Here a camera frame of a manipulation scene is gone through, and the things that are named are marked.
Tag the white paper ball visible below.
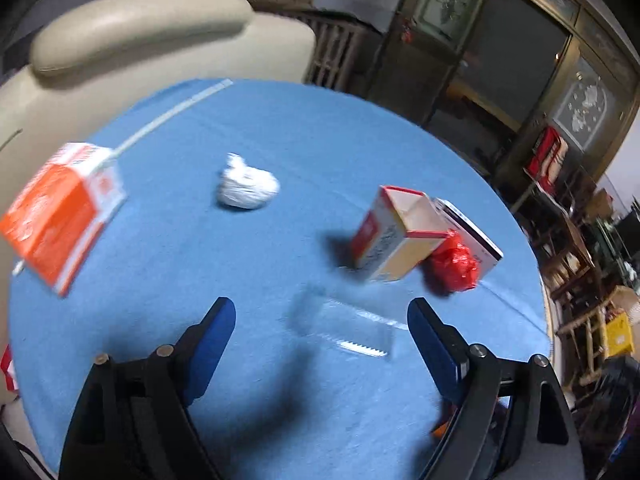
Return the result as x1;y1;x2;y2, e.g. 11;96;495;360
217;153;281;211

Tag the metal frame chair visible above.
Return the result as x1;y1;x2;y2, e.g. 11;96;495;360
522;127;596;211

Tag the round table with blue cloth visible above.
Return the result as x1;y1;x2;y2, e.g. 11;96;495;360
7;78;548;480

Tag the clear plastic wrapper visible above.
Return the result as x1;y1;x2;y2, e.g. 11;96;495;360
295;287;398;361

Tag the thin white stick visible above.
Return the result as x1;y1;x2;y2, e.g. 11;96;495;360
12;78;234;277

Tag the brown door with arched glass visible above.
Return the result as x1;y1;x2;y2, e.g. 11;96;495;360
370;0;493;126

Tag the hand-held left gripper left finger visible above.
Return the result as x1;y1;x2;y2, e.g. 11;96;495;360
59;296;237;480

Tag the tall red-rimmed box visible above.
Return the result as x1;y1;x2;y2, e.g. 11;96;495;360
350;186;448;283

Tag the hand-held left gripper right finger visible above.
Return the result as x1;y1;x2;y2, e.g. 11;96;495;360
406;297;586;480

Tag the beige leather sofa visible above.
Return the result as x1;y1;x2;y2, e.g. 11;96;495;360
0;0;317;406

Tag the wooden glass-door cabinet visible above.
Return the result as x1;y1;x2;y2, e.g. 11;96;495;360
492;35;640;181

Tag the orange and white box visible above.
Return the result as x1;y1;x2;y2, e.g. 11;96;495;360
0;142;127;298

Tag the wooden slatted railing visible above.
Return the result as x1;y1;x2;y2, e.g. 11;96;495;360
287;7;381;93

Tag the yellow box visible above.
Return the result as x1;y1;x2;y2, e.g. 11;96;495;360
605;310;636;356

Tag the red packet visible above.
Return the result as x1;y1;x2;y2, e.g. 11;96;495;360
0;345;18;391

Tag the red plastic bag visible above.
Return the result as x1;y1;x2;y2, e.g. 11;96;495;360
427;230;482;295

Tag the white and purple box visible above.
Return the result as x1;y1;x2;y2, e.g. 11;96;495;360
431;197;503;281

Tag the bamboo chair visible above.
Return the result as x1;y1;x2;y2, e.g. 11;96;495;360
555;285;631;386

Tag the red cloth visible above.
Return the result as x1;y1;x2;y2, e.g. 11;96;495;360
527;126;568;186

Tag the brown wooden stool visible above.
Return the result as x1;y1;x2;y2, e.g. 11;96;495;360
540;205;601;301

